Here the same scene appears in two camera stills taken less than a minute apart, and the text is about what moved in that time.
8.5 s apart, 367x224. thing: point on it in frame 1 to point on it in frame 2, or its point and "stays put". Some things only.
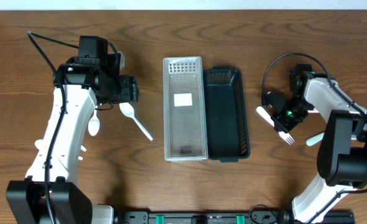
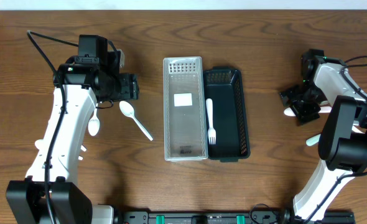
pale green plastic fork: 315,139 stays put
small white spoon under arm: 94,124 stays put
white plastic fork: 267,116 to 211,134
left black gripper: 132,88 stays put
